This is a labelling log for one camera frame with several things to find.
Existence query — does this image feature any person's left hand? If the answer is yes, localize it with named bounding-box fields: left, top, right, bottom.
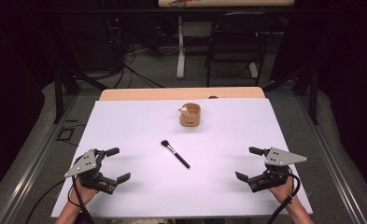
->
left=68, top=181, right=108, bottom=206

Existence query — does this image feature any black folding chair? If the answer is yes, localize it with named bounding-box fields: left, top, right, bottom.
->
left=205, top=11, right=279, bottom=89

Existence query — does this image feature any white desk foot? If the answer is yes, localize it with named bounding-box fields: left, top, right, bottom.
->
left=248, top=62, right=259, bottom=79

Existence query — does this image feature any bundle of floor cables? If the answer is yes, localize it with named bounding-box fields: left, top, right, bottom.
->
left=103, top=15, right=166, bottom=90

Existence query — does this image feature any person's right hand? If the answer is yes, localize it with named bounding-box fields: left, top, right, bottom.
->
left=267, top=176, right=297, bottom=203

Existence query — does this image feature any black makeup brush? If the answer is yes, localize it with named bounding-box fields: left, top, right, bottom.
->
left=160, top=139, right=191, bottom=170

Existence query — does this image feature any thin black floor cable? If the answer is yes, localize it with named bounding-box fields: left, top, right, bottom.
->
left=24, top=179, right=67, bottom=224

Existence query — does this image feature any white desk leg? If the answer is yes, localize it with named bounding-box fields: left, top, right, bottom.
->
left=176, top=15, right=186, bottom=80

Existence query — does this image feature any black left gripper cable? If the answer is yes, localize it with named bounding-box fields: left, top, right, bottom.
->
left=66, top=175, right=95, bottom=224

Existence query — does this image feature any black metal stand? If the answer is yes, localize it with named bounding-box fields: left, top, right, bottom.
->
left=52, top=59, right=110, bottom=125
left=262, top=63, right=321, bottom=126

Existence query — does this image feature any round wooden cup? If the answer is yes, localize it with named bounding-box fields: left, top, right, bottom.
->
left=177, top=102, right=202, bottom=128

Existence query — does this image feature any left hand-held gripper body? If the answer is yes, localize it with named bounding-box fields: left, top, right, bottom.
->
left=64, top=148, right=120, bottom=195

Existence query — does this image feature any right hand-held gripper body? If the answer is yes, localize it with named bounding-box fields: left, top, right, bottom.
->
left=247, top=147, right=308, bottom=193

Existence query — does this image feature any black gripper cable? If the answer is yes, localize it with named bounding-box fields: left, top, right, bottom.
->
left=66, top=175, right=95, bottom=224
left=265, top=172, right=302, bottom=224

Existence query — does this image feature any white table mat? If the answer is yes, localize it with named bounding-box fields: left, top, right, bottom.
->
left=50, top=97, right=314, bottom=218

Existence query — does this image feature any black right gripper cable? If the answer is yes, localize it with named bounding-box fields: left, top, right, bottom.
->
left=265, top=172, right=302, bottom=224

